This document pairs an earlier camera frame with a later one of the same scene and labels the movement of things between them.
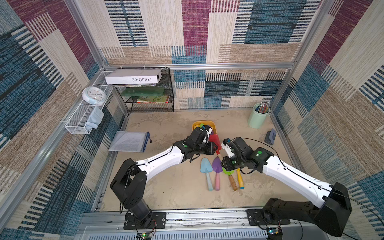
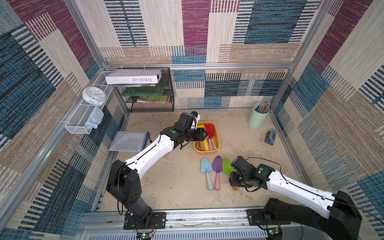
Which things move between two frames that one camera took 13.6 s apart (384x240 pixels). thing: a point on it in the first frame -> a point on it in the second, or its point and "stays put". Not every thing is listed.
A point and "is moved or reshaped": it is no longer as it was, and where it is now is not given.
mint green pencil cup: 259,115 stays put
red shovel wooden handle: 216,138 is moved or reshaped
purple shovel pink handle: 217,167 stays put
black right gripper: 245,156 -> 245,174
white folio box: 118,76 stays put
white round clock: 94,95 stays put
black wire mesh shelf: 148,98 stays put
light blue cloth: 95,119 stays put
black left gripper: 210,148 -> 200,135
